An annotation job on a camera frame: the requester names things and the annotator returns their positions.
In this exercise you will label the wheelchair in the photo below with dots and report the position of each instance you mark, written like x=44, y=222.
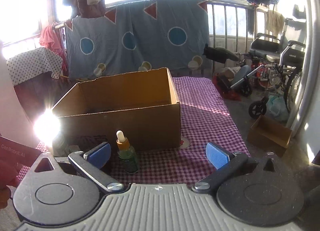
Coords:
x=277, y=65

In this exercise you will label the black bicycle seat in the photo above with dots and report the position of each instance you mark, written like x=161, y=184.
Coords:
x=218, y=54

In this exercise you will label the metal balcony railing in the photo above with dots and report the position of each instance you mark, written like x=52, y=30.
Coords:
x=230, y=21

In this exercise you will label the green plastic bag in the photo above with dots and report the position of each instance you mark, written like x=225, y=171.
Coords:
x=276, y=108

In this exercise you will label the green dropper bottle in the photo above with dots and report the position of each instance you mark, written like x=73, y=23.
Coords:
x=127, y=153

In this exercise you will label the beige hanging towel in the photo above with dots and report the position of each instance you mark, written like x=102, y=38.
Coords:
x=274, y=22

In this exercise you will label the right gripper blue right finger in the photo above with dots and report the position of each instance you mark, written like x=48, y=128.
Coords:
x=227, y=165

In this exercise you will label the pink hanging cloth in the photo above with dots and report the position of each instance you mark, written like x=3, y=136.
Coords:
x=50, y=38

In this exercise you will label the purple checkered tablecloth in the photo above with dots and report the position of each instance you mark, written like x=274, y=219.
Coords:
x=204, y=118

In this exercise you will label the large cardboard box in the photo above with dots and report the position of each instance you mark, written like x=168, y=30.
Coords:
x=144, y=105

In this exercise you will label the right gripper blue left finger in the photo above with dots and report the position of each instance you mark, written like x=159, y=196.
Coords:
x=89, y=165

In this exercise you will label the blue patterned blanket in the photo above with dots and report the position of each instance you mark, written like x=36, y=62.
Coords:
x=86, y=64

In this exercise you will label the small cardboard box on floor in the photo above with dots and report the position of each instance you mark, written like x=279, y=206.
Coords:
x=269, y=135

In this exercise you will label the polka dot cloth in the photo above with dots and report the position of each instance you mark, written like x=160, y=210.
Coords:
x=33, y=63

